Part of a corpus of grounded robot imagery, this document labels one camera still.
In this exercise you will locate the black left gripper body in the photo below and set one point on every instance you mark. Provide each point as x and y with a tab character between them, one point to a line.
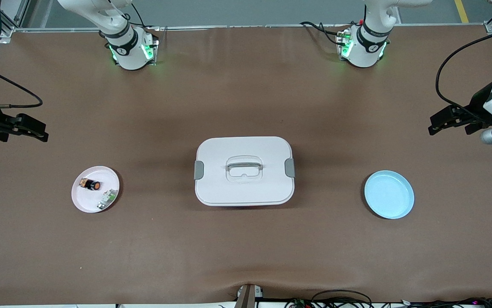
478	107

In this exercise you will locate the orange and black push-button switch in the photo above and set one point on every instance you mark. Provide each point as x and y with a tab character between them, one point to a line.
90	184

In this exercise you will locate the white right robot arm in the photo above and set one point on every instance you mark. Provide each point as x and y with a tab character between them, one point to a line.
130	53

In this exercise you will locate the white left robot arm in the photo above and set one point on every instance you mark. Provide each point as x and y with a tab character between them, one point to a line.
365	53

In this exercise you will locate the pink round plate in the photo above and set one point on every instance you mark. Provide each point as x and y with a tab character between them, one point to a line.
86	203

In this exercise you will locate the light blue round plate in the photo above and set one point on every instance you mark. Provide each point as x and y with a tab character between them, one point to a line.
389	194

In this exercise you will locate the brown table mat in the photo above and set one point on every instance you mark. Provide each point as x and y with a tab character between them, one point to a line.
246	85

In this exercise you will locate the white lidded storage box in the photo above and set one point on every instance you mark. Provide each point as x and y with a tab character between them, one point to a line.
246	192

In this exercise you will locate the green and white switch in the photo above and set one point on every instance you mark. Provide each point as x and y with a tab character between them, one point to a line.
108	197

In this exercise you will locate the metal table edge rail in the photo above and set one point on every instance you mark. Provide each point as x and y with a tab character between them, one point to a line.
250	26

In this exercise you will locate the brown camera mount post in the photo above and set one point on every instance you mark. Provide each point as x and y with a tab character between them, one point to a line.
246	297

